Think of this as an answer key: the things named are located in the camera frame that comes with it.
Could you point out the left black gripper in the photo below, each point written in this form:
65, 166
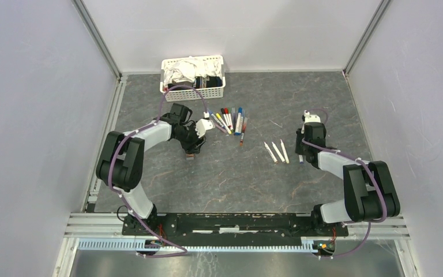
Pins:
194, 146

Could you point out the yellow cap marker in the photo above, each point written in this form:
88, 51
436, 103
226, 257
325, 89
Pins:
224, 123

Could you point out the white cloth in basket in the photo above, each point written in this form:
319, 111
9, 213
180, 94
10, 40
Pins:
188, 68

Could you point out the orange brown marker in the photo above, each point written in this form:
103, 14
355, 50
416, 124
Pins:
244, 125

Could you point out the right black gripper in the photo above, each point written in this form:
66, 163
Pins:
299, 135

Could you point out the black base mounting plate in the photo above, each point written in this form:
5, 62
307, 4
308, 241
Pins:
245, 229

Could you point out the white plastic basket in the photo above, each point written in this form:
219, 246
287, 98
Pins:
183, 93

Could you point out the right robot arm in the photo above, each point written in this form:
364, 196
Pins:
369, 191

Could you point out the black cap marker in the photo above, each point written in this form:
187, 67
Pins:
225, 119

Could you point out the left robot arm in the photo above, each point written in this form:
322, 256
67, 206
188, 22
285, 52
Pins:
121, 162

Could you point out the black striped cloth in basket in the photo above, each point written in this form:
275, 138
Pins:
200, 82

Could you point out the red cap marker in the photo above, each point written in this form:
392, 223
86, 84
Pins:
228, 118

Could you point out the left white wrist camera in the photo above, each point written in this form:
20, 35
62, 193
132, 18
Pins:
204, 125

